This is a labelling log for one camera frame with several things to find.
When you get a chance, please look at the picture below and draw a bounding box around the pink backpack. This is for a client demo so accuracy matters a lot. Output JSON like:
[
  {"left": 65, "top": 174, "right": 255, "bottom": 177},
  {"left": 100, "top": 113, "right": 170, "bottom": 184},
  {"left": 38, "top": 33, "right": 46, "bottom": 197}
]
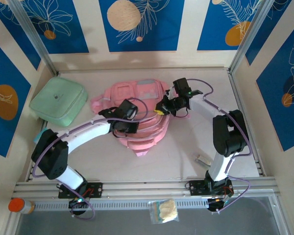
[{"left": 91, "top": 78, "right": 173, "bottom": 157}]

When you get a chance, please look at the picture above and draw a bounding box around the small clear packet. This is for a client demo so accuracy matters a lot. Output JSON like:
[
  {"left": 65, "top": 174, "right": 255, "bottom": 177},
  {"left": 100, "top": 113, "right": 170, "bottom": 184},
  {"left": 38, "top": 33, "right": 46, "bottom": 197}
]
[{"left": 195, "top": 153, "right": 213, "bottom": 168}]

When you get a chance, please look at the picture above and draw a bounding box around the mint green zip case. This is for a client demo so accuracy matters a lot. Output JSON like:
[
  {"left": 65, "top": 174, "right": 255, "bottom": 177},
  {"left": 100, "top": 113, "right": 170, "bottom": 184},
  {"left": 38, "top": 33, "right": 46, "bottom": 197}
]
[{"left": 28, "top": 77, "right": 88, "bottom": 127}]

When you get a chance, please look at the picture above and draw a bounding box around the green snack packet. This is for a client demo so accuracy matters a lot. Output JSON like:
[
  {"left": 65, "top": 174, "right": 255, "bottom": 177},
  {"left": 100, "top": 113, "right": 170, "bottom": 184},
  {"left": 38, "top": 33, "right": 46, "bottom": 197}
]
[{"left": 33, "top": 131, "right": 44, "bottom": 145}]

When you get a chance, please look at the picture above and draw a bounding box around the clear bag of snacks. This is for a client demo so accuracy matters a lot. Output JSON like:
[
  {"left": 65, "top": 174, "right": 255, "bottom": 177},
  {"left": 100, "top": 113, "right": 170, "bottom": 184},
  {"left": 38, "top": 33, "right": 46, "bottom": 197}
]
[{"left": 148, "top": 198, "right": 179, "bottom": 224}]

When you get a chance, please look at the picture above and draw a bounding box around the orange capped bottle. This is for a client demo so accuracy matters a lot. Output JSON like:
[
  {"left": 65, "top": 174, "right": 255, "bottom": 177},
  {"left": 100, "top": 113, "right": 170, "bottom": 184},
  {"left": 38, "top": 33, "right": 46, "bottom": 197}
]
[{"left": 8, "top": 198, "right": 36, "bottom": 215}]

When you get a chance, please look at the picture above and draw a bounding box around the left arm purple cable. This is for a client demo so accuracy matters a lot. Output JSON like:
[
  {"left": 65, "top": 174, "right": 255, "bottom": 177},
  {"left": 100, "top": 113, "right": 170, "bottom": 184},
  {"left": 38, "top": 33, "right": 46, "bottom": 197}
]
[{"left": 32, "top": 97, "right": 149, "bottom": 220}]

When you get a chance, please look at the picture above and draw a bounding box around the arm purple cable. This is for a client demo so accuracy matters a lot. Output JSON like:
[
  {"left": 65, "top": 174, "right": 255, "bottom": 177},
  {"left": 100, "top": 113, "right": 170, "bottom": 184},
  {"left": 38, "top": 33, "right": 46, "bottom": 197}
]
[
  {"left": 32, "top": 97, "right": 149, "bottom": 220},
  {"left": 186, "top": 78, "right": 252, "bottom": 213}
]

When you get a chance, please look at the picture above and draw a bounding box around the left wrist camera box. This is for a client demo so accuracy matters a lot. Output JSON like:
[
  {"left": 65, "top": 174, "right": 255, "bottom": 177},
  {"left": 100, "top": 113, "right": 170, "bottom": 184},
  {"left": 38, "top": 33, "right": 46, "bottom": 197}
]
[{"left": 116, "top": 99, "right": 139, "bottom": 120}]

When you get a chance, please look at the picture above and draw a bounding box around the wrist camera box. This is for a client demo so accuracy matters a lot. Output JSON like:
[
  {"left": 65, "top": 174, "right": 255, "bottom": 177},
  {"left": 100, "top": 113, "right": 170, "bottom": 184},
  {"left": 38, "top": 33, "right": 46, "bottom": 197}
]
[
  {"left": 172, "top": 77, "right": 203, "bottom": 98},
  {"left": 116, "top": 99, "right": 139, "bottom": 120}
]

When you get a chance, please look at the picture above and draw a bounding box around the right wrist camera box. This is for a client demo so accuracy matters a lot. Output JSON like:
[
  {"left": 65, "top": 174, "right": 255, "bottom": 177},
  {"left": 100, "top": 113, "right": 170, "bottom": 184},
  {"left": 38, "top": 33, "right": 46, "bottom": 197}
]
[{"left": 172, "top": 77, "right": 203, "bottom": 98}]

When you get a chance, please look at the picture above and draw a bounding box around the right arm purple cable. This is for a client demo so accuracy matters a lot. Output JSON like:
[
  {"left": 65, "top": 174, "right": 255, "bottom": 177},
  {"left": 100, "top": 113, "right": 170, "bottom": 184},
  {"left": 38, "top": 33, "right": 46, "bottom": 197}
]
[{"left": 186, "top": 78, "right": 252, "bottom": 213}]

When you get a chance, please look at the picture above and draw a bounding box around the aluminium side rail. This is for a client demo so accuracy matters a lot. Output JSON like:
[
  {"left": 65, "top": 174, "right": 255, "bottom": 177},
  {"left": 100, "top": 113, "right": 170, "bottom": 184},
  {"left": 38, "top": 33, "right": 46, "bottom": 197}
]
[
  {"left": 25, "top": 119, "right": 46, "bottom": 182},
  {"left": 229, "top": 70, "right": 268, "bottom": 177}
]

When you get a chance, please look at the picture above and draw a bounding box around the aluminium mounting rail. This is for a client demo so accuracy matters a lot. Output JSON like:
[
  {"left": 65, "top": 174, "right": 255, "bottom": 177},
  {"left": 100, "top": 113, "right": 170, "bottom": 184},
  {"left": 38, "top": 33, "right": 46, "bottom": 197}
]
[{"left": 13, "top": 177, "right": 277, "bottom": 199}]

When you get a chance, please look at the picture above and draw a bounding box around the blue floral wall poster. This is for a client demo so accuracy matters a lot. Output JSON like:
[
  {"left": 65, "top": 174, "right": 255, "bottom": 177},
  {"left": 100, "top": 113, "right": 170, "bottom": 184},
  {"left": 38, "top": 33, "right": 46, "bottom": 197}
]
[
  {"left": 256, "top": 17, "right": 294, "bottom": 152},
  {"left": 22, "top": 0, "right": 90, "bottom": 54},
  {"left": 0, "top": 35, "right": 32, "bottom": 157},
  {"left": 197, "top": 0, "right": 263, "bottom": 51},
  {"left": 0, "top": 0, "right": 42, "bottom": 71},
  {"left": 245, "top": 0, "right": 294, "bottom": 66},
  {"left": 98, "top": 0, "right": 185, "bottom": 52}
]

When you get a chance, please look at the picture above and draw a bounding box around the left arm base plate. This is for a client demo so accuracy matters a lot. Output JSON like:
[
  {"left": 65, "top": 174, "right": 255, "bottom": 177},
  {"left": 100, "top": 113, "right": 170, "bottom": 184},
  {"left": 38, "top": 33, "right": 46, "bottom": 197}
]
[{"left": 58, "top": 181, "right": 103, "bottom": 199}]

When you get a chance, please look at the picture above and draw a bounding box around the slotted cable duct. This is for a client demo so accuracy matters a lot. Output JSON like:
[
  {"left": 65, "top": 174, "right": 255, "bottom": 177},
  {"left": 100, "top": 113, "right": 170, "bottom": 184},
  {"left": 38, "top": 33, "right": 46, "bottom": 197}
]
[{"left": 12, "top": 198, "right": 209, "bottom": 212}]

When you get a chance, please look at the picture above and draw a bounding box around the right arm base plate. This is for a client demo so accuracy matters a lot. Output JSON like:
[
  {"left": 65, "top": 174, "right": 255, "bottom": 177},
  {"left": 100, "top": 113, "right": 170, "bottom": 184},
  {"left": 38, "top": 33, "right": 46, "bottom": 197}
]
[{"left": 188, "top": 180, "right": 233, "bottom": 196}]

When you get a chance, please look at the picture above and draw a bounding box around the aluminium frame post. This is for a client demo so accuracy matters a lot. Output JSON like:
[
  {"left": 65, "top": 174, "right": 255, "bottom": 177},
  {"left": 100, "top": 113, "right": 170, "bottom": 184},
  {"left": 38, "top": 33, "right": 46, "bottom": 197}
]
[
  {"left": 229, "top": 0, "right": 275, "bottom": 74},
  {"left": 8, "top": 0, "right": 58, "bottom": 75}
]

